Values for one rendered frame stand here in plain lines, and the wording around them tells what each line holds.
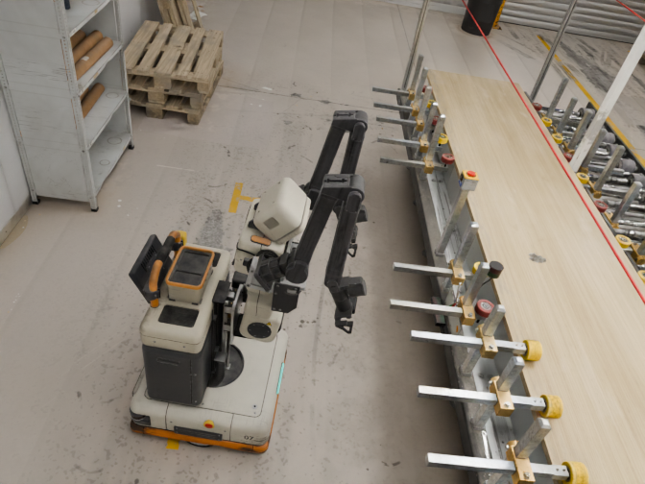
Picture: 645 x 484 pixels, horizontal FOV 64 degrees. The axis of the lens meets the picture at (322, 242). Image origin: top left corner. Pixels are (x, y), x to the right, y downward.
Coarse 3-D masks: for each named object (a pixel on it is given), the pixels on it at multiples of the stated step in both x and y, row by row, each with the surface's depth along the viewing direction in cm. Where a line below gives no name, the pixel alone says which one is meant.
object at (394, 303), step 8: (392, 304) 226; (400, 304) 226; (408, 304) 227; (416, 304) 228; (424, 304) 229; (432, 304) 229; (424, 312) 229; (432, 312) 229; (440, 312) 229; (448, 312) 229; (456, 312) 228
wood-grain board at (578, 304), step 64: (448, 128) 353; (512, 128) 368; (512, 192) 303; (576, 192) 314; (512, 256) 257; (576, 256) 265; (512, 320) 224; (576, 320) 230; (640, 320) 236; (576, 384) 203; (640, 384) 208; (576, 448) 181; (640, 448) 185
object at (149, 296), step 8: (152, 240) 220; (144, 248) 217; (152, 248) 219; (160, 248) 226; (176, 248) 228; (144, 256) 213; (152, 256) 218; (168, 256) 230; (136, 264) 209; (144, 264) 212; (152, 264) 216; (168, 264) 229; (136, 272) 206; (144, 272) 211; (160, 272) 222; (136, 280) 207; (144, 280) 210; (160, 280) 222; (144, 288) 205; (144, 296) 212; (152, 296) 205
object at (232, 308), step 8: (232, 280) 238; (240, 280) 238; (232, 288) 230; (240, 288) 230; (240, 296) 232; (232, 304) 223; (240, 304) 239; (232, 312) 220; (232, 320) 224; (240, 320) 239; (224, 328) 232; (232, 328) 227; (280, 328) 227; (232, 336) 231; (240, 336) 233
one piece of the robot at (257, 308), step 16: (240, 240) 187; (256, 240) 187; (240, 256) 191; (272, 256) 186; (240, 272) 205; (256, 304) 211; (256, 320) 217; (272, 320) 217; (256, 336) 224; (272, 336) 223
